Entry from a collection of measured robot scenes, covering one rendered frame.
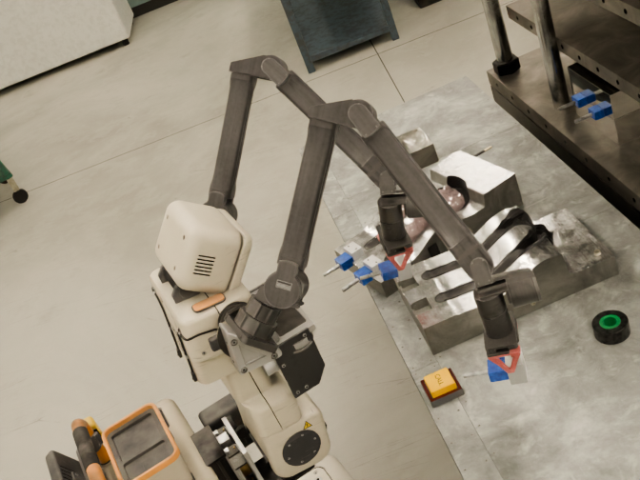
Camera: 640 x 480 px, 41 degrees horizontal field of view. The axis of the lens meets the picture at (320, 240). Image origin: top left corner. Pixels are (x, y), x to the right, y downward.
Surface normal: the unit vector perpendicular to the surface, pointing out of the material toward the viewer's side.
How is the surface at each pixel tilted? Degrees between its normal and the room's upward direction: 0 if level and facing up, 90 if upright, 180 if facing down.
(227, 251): 90
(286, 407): 90
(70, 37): 90
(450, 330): 90
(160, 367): 0
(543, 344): 0
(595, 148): 0
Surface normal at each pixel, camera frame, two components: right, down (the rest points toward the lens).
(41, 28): 0.13, 0.52
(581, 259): -0.33, -0.78
